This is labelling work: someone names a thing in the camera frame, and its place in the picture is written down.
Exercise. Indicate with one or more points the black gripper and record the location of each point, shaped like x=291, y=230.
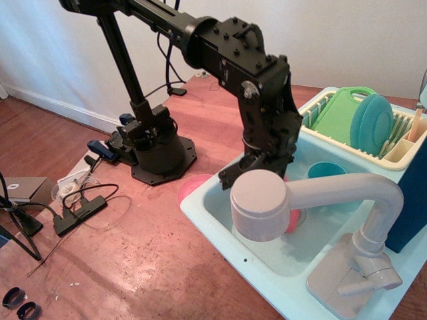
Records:
x=269, y=145

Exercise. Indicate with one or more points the pink plastic cup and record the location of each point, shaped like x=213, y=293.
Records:
x=295, y=215

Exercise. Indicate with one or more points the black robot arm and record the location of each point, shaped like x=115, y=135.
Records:
x=233, y=52

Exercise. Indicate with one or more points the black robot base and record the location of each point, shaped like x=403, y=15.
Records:
x=161, y=164

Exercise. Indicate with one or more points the teal bowl in sink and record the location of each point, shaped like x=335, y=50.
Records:
x=325, y=169

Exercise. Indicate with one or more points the light blue toy sink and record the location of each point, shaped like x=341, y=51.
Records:
x=278, y=270

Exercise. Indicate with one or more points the pink plastic plate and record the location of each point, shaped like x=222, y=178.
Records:
x=190, y=186

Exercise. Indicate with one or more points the green cutting board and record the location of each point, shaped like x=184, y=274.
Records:
x=335, y=119

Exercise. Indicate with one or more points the blue table clamp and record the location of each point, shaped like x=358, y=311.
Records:
x=100, y=149

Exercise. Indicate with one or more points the teal plate back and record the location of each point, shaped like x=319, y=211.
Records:
x=357, y=121

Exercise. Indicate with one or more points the teal plate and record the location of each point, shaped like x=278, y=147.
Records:
x=357, y=121
x=376, y=125

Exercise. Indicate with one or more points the grey toy faucet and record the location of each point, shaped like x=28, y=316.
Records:
x=356, y=266

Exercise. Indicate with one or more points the teal plate front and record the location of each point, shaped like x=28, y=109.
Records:
x=376, y=125

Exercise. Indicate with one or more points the clear plastic bag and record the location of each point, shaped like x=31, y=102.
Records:
x=71, y=183

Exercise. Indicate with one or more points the cream dish rack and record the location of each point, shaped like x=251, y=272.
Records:
x=396, y=153

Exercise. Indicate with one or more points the dark blue box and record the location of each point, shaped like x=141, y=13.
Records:
x=413, y=215

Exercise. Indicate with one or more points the orange utensil in rack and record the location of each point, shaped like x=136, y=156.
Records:
x=416, y=122

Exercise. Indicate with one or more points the grey cardboard box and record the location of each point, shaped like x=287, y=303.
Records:
x=29, y=189

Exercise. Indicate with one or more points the black power adapter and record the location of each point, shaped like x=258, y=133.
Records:
x=30, y=225

